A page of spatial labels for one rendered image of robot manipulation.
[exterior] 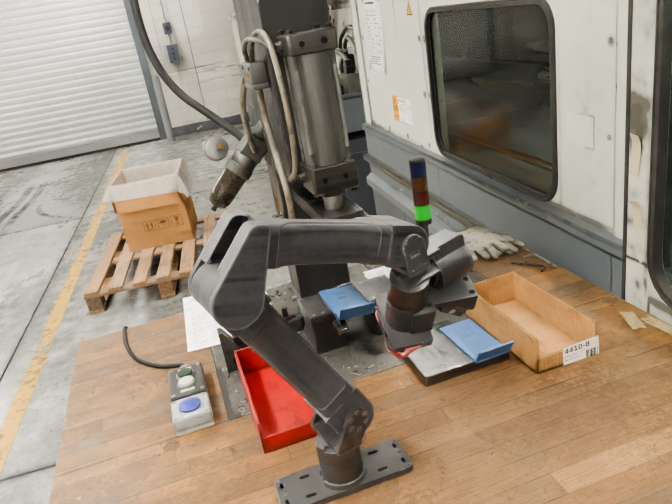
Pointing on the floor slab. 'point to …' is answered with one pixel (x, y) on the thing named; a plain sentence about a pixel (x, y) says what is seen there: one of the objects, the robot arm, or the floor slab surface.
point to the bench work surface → (391, 421)
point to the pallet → (168, 269)
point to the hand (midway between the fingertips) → (398, 346)
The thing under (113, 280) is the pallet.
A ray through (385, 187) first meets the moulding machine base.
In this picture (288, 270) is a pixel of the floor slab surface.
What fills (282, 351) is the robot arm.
